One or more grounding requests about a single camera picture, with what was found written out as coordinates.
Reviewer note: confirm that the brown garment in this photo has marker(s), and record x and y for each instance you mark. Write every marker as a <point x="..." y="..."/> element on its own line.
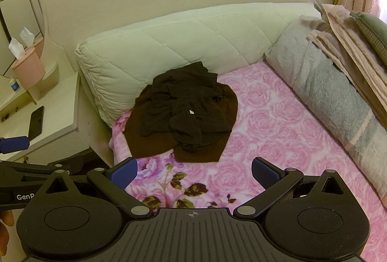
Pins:
<point x="208" y="150"/>

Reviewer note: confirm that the folded beige blankets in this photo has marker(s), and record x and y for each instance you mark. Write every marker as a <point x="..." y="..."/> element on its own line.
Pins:
<point x="347" y="38"/>

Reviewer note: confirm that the pink floral blanket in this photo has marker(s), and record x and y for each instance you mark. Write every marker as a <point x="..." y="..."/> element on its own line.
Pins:
<point x="272" y="116"/>

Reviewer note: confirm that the white quilted headboard cushion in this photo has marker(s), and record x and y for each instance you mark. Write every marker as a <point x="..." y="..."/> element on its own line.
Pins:
<point x="169" y="44"/>

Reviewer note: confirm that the oval mirror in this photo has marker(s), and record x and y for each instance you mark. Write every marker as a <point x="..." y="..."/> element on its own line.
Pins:
<point x="21" y="8"/>

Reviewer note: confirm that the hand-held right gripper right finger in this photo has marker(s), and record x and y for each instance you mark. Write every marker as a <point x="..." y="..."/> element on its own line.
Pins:
<point x="266" y="173"/>

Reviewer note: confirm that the grey and pink striped comforter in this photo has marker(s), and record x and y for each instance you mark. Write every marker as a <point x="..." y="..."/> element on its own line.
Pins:
<point x="326" y="98"/>

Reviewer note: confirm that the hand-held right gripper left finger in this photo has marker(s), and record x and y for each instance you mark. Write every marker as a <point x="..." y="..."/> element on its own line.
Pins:
<point x="124" y="173"/>

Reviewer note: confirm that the pink tissue box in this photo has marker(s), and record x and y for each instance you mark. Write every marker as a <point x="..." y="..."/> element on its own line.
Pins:
<point x="28" y="68"/>

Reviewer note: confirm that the person's left hand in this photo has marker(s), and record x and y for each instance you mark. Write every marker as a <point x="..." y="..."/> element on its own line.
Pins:
<point x="6" y="219"/>

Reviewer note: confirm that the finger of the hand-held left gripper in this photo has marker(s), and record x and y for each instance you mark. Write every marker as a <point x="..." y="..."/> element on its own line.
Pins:
<point x="13" y="144"/>
<point x="30" y="169"/>

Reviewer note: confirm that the green pillow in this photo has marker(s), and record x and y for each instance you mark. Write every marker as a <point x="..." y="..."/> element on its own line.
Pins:
<point x="373" y="29"/>

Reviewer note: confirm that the small bottle with blue cap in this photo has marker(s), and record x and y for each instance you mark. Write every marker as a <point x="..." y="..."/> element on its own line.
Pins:
<point x="13" y="85"/>

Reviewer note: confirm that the white dressing table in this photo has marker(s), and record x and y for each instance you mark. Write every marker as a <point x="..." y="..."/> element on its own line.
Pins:
<point x="57" y="104"/>

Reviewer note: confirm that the black phone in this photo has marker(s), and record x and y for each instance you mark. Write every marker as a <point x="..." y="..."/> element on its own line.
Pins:
<point x="36" y="123"/>

